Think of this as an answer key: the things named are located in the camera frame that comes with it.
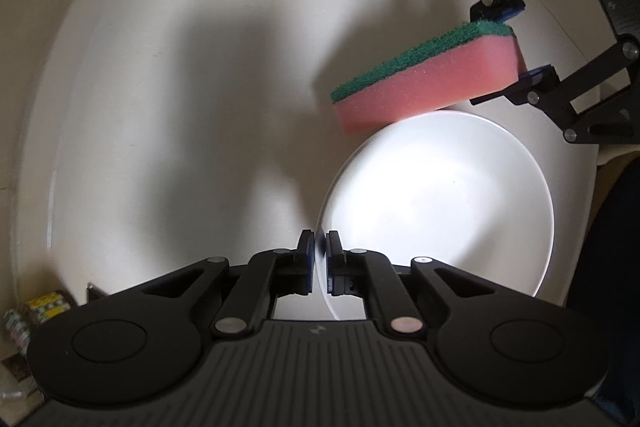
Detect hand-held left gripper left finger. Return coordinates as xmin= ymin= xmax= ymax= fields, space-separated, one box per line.
xmin=142 ymin=229 xmax=317 ymax=341

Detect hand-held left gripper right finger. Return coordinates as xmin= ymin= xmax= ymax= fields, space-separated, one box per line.
xmin=325 ymin=230 xmax=500 ymax=338

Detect pink sponge green scouring pad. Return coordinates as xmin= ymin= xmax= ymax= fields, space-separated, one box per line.
xmin=330 ymin=21 xmax=528 ymax=136

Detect white plate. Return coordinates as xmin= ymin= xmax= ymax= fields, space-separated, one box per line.
xmin=316 ymin=111 xmax=555 ymax=322

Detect person's dark clothing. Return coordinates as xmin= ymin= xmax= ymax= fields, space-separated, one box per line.
xmin=565 ymin=152 xmax=640 ymax=414

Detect checkered lid jar yellow label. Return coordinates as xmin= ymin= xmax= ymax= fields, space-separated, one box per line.
xmin=4 ymin=291 xmax=71 ymax=350

